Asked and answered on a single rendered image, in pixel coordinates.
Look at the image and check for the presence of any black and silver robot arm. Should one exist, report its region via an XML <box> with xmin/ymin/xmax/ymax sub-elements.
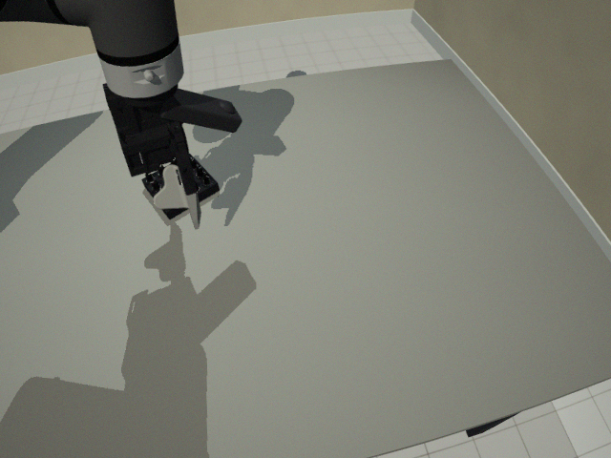
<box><xmin>0</xmin><ymin>0</ymin><xmax>242</xmax><ymax>133</ymax></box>

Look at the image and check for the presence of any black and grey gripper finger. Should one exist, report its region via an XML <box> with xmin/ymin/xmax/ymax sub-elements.
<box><xmin>153</xmin><ymin>141</ymin><xmax>201</xmax><ymax>230</ymax></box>

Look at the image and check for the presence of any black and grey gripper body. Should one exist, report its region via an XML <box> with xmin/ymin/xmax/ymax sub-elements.
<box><xmin>102</xmin><ymin>83</ymin><xmax>189</xmax><ymax>177</ymax></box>

